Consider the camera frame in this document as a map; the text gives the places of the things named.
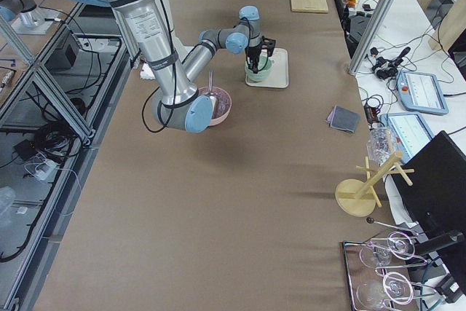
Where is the wooden cutting board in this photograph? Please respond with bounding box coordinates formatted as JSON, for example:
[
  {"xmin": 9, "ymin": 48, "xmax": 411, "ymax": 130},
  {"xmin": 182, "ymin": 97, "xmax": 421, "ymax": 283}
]
[{"xmin": 291, "ymin": 0, "xmax": 328, "ymax": 13}]

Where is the upper wine glass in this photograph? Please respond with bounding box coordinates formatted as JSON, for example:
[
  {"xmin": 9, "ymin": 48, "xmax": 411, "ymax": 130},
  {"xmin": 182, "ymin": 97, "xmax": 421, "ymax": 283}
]
[{"xmin": 359, "ymin": 231, "xmax": 415, "ymax": 268}]

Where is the green bowl on tray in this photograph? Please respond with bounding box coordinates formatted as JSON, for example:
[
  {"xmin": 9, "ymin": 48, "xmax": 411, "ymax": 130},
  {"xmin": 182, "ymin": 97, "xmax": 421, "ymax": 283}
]
[{"xmin": 245, "ymin": 76, "xmax": 268, "ymax": 86}]

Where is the lower teach pendant tablet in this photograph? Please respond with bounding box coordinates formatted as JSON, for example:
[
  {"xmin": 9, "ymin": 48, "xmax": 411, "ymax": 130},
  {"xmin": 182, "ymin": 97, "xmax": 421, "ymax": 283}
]
[{"xmin": 380, "ymin": 111, "xmax": 434, "ymax": 163}]

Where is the black monitor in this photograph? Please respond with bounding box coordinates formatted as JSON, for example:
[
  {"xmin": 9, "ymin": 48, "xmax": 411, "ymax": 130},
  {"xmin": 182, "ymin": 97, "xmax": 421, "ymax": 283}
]
[{"xmin": 393, "ymin": 131, "xmax": 465, "ymax": 270}]

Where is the clear glass mug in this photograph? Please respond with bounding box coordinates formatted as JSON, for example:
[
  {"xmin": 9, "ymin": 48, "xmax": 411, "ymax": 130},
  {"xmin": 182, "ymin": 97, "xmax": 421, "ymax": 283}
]
[{"xmin": 366, "ymin": 127, "xmax": 398, "ymax": 165}]

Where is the metal ice scoop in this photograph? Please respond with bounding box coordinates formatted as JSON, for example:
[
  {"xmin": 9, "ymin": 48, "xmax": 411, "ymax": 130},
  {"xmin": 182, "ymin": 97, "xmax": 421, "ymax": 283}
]
[{"xmin": 205, "ymin": 71, "xmax": 218, "ymax": 119}]

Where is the white camera pole base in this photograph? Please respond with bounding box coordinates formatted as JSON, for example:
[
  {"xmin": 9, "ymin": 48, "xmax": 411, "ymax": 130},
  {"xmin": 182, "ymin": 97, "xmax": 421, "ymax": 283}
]
[{"xmin": 139, "ymin": 0, "xmax": 196, "ymax": 82}]

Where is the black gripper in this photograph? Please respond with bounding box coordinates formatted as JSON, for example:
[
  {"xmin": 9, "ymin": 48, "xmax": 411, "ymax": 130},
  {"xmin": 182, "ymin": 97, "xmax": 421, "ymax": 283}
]
[{"xmin": 247, "ymin": 43, "xmax": 263, "ymax": 74}]

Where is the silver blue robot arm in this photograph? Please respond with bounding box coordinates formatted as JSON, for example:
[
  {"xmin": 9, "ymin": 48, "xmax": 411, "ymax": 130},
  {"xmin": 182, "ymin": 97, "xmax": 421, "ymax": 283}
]
[{"xmin": 74, "ymin": 0, "xmax": 266, "ymax": 133}]

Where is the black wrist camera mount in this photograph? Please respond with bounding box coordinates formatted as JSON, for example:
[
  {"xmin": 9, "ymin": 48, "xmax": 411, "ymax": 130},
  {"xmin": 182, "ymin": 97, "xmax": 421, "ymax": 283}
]
[{"xmin": 261, "ymin": 36, "xmax": 276, "ymax": 58}]

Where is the grey folded cloth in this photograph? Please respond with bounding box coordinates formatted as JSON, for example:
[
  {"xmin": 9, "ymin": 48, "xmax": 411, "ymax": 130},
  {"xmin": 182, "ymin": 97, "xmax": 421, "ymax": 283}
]
[{"xmin": 326, "ymin": 106, "xmax": 360, "ymax": 133}]

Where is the teach pendant tablet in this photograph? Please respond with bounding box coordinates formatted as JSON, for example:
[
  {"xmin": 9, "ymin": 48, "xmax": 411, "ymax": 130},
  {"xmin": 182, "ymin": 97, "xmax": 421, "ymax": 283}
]
[
  {"xmin": 380, "ymin": 111, "xmax": 434, "ymax": 163},
  {"xmin": 397, "ymin": 71, "xmax": 449, "ymax": 115}
]

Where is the lower wine glass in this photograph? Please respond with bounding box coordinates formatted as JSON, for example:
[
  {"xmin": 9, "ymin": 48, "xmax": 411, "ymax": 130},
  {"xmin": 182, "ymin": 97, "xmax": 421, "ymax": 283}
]
[{"xmin": 356, "ymin": 272, "xmax": 414, "ymax": 310}]

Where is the upper teach pendant tablet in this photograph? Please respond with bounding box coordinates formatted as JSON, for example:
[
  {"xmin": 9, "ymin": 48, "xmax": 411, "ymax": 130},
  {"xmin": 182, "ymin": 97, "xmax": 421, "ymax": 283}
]
[{"xmin": 397, "ymin": 71, "xmax": 449, "ymax": 115}]

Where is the pink bowl with ice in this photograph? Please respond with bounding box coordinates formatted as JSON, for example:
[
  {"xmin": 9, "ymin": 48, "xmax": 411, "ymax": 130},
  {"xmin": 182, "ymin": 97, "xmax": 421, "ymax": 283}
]
[{"xmin": 209, "ymin": 86, "xmax": 232, "ymax": 127}]

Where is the metal wine glass rack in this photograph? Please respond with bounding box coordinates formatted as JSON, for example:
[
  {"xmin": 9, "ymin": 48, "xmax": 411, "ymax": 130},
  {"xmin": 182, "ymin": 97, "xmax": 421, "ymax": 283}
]
[{"xmin": 341, "ymin": 224, "xmax": 446, "ymax": 310}]

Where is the cream rectangular tray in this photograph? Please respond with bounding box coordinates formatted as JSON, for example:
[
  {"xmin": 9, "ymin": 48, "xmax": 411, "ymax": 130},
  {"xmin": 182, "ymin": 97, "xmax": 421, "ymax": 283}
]
[{"xmin": 252, "ymin": 48, "xmax": 288, "ymax": 88}]

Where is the wooden cup tree stand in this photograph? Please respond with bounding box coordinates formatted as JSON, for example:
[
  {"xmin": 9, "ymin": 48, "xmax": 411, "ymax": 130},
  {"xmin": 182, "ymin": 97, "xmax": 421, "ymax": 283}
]
[{"xmin": 335, "ymin": 140, "xmax": 414, "ymax": 217}]

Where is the green bowl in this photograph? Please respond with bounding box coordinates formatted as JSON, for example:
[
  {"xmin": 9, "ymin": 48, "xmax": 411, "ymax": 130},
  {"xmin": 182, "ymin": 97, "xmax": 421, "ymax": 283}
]
[
  {"xmin": 245, "ymin": 60, "xmax": 272, "ymax": 73},
  {"xmin": 246, "ymin": 71, "xmax": 270, "ymax": 81},
  {"xmin": 245, "ymin": 76, "xmax": 268, "ymax": 86}
]

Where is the aluminium frame post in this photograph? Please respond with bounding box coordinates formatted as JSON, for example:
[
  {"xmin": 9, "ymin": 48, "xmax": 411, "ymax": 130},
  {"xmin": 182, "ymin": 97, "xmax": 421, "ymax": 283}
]
[{"xmin": 348, "ymin": 0, "xmax": 394, "ymax": 76}]

